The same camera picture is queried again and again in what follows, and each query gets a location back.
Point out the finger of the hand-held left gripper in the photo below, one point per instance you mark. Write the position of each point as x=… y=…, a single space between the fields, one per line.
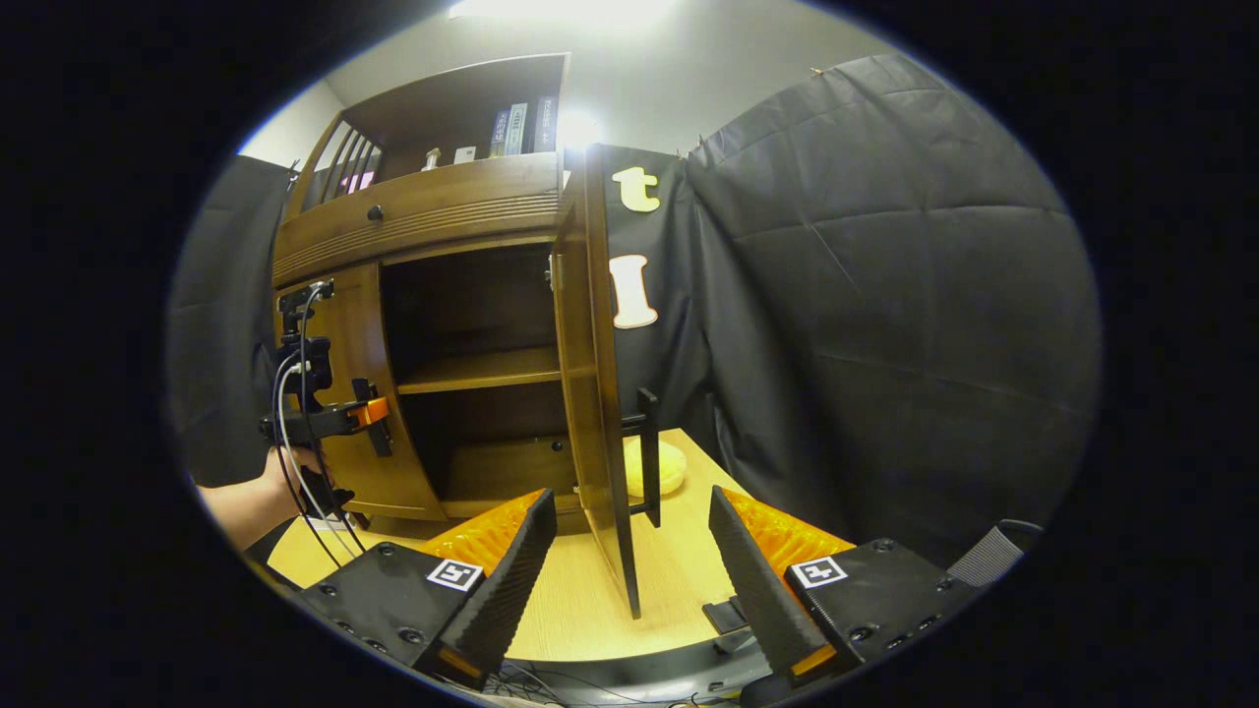
x=369 y=411

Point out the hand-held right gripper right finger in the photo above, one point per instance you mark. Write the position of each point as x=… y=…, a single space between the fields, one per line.
x=757 y=590

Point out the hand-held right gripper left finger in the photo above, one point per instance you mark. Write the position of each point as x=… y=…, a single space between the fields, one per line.
x=511 y=570

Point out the wooden cabinet door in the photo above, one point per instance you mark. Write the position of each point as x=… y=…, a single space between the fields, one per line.
x=580 y=393
x=364 y=315

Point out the brown wooden shoe cabinet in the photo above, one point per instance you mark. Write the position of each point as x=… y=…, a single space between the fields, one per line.
x=472 y=295

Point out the wooden cabinet drawer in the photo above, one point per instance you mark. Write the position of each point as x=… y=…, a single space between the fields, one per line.
x=443 y=202

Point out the black backdrop cloth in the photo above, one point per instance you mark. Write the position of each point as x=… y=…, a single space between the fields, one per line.
x=221 y=324
x=885 y=295

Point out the wooden inner shelf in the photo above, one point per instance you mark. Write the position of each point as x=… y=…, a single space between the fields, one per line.
x=482 y=369

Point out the pale yellow round sponge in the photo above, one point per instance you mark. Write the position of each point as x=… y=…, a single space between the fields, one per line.
x=664 y=470

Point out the small white figurine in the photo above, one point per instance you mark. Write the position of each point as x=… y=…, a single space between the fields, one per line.
x=431 y=160

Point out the dark blue book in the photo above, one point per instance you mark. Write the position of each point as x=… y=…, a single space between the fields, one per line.
x=500 y=133

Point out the light grey book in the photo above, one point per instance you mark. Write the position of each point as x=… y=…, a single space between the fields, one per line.
x=516 y=129

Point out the large ceiling light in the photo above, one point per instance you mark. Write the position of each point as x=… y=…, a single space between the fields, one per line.
x=561 y=8

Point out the small black bracket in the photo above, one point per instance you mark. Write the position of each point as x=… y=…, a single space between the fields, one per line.
x=728 y=619

